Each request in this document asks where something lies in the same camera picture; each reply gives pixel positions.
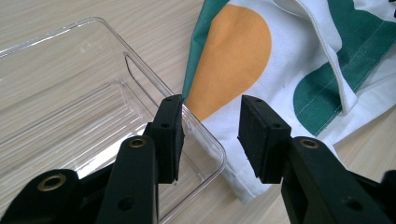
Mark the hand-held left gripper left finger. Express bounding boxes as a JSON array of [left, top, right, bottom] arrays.
[[143, 94, 186, 185]]

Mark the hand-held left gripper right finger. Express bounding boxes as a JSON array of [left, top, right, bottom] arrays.
[[237, 94, 292, 185]]

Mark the clear plastic container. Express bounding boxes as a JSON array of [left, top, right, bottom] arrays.
[[0, 17, 227, 224]]

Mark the white green orange cloth bag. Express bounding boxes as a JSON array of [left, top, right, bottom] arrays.
[[181, 0, 396, 204]]

